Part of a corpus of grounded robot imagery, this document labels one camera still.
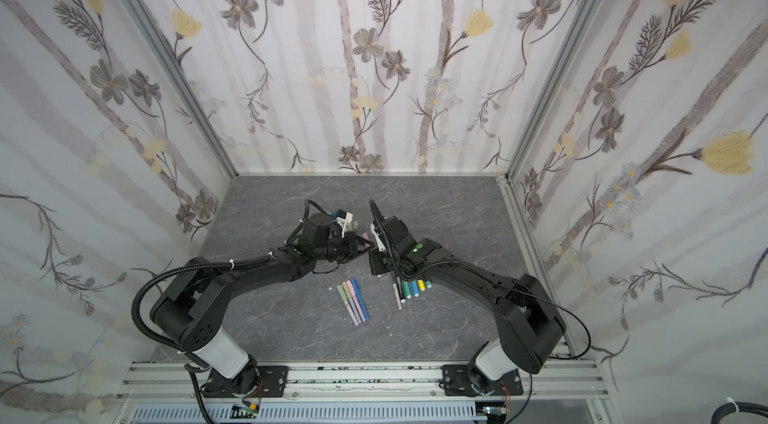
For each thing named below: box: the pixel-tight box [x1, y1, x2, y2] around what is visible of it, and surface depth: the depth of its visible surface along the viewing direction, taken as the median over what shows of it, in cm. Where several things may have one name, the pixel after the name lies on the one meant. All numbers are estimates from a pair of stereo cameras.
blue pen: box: [350, 278, 371, 321], surface depth 90 cm
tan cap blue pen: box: [341, 281, 362, 324], surface depth 89 cm
